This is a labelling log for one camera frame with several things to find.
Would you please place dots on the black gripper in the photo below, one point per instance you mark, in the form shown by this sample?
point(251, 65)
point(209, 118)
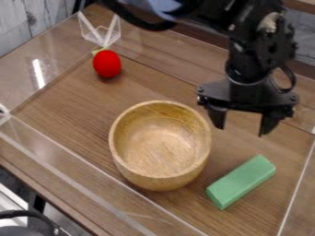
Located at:
point(261, 97)

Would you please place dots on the brown wooden bowl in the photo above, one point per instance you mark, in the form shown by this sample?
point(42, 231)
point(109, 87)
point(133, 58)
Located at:
point(161, 142)

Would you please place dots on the green rectangular block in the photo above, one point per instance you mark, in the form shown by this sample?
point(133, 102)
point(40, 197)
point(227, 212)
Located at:
point(241, 181)

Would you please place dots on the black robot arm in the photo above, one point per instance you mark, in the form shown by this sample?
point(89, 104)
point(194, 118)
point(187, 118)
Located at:
point(261, 46)

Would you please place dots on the red plush strawberry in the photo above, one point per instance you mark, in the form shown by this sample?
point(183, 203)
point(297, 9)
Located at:
point(106, 63)

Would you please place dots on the clear acrylic corner bracket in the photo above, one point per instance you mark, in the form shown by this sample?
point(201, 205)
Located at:
point(103, 36)

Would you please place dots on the black table leg frame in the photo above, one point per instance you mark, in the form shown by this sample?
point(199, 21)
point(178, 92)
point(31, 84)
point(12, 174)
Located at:
point(42, 207)

